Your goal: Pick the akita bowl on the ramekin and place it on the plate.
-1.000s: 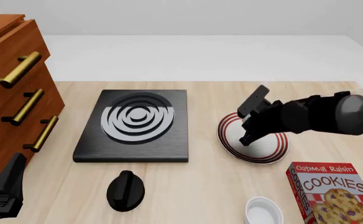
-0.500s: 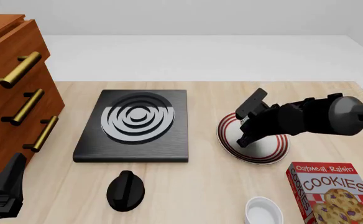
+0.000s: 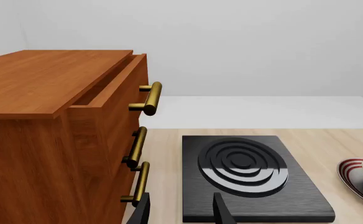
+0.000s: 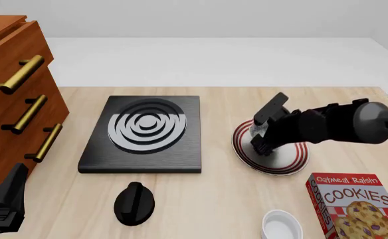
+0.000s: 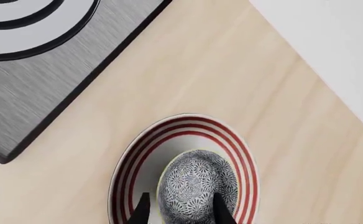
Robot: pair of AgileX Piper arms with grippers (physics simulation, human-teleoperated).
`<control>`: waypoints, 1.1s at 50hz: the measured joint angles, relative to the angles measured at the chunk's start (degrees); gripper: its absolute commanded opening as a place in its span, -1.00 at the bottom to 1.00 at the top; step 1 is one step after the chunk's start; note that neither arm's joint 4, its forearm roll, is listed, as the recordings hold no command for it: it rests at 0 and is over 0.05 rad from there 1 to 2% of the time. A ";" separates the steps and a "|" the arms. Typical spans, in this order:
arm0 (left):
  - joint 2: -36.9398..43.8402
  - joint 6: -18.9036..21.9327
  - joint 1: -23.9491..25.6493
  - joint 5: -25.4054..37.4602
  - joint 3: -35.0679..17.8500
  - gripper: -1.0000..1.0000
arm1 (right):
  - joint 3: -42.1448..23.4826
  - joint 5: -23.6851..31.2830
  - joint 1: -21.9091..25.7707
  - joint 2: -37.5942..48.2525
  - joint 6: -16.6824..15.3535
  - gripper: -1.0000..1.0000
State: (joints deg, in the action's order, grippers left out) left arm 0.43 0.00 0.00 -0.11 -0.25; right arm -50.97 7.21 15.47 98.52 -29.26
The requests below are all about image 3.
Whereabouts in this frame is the plate with red rings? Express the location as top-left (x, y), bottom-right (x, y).
top-left (336, 157), bottom-right (363, 210)

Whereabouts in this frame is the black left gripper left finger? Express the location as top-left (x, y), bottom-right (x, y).
top-left (126, 192), bottom-right (151, 224)

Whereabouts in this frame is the wooden drawer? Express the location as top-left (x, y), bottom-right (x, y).
top-left (68, 53), bottom-right (148, 164)

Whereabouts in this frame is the wooden cabinet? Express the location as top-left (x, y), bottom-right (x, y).
top-left (0, 49), bottom-right (148, 224)

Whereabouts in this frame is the flat black stove plate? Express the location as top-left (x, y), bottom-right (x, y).
top-left (181, 135), bottom-right (336, 223)

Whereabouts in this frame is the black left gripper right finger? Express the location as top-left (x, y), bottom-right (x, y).
top-left (213, 192), bottom-right (238, 224)

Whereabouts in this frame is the brass drawer handle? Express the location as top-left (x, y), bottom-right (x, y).
top-left (120, 161), bottom-right (151, 208)
top-left (121, 126), bottom-right (148, 169)
top-left (127, 81), bottom-right (163, 117)

